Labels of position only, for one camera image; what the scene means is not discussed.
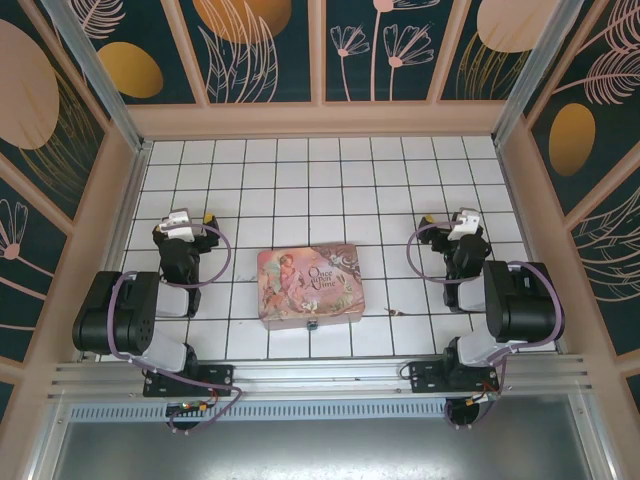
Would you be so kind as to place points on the small metal key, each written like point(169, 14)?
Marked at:
point(395, 312)

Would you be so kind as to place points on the pink illustrated tin box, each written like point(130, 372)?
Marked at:
point(310, 285)

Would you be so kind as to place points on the small blue padlock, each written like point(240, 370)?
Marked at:
point(312, 325)

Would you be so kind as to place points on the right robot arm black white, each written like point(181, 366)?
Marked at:
point(520, 300)

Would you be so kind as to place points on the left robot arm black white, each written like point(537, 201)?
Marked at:
point(115, 310)

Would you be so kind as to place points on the grey metal sheet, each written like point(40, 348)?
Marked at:
point(320, 450)

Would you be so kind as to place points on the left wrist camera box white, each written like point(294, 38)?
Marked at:
point(181, 224)

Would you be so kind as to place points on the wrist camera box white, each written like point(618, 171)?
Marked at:
point(181, 224)
point(463, 225)

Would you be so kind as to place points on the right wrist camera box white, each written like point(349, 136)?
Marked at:
point(463, 225)

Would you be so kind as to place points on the aluminium frame post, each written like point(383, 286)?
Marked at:
point(525, 75)
point(95, 75)

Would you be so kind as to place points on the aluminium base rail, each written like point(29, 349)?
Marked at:
point(320, 375)

